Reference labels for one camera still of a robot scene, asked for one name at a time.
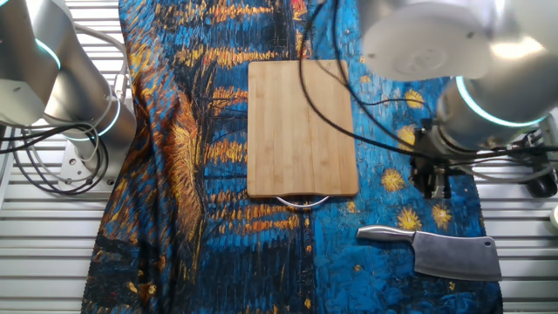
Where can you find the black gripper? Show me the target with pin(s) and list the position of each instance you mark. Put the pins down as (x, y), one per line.
(425, 152)

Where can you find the black computer mouse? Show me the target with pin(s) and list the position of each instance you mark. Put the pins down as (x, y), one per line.
(542, 185)

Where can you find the steel cleaver knife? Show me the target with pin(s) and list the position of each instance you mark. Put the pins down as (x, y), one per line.
(457, 257)

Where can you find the bamboo cutting board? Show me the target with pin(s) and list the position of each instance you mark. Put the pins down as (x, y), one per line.
(279, 131)

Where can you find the metal camera stand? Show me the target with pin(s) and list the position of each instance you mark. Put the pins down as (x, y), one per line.
(534, 141)

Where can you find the white round object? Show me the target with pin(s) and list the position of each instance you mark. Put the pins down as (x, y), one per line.
(555, 217)

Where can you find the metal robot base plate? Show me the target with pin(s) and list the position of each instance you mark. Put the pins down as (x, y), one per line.
(70, 165)

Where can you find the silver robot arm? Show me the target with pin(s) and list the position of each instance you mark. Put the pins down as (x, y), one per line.
(479, 109)

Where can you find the blue starry painting tablecloth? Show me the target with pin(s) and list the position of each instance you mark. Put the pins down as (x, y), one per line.
(174, 218)

